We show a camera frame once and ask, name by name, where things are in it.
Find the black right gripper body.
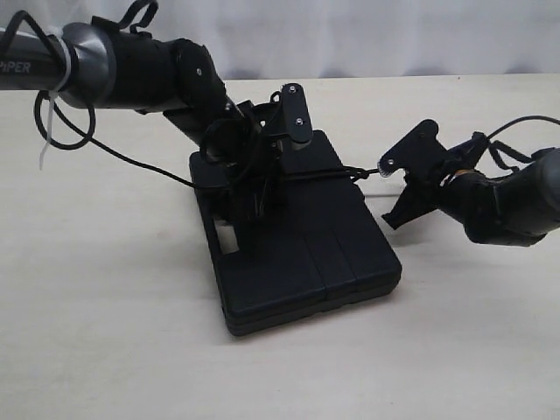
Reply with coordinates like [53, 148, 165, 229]
[405, 139, 486, 205]

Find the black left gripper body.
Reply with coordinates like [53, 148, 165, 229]
[200, 100, 283, 193]

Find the black cord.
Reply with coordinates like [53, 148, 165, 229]
[244, 165, 382, 220]

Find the black plastic case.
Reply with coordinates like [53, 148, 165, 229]
[189, 130, 403, 337]

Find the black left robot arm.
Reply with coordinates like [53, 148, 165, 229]
[1, 12, 284, 222]

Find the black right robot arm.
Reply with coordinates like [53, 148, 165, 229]
[382, 148, 559, 247]

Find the white curtain backdrop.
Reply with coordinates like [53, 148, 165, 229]
[0, 0, 560, 84]

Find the white zip tie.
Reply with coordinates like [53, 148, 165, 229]
[38, 34, 71, 171]

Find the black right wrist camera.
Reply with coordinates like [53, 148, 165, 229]
[378, 119, 450, 182]

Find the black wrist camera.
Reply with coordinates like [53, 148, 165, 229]
[267, 82, 313, 150]
[378, 119, 450, 182]

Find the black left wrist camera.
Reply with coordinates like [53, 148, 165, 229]
[267, 82, 313, 150]

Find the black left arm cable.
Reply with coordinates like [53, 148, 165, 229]
[0, 0, 207, 190]

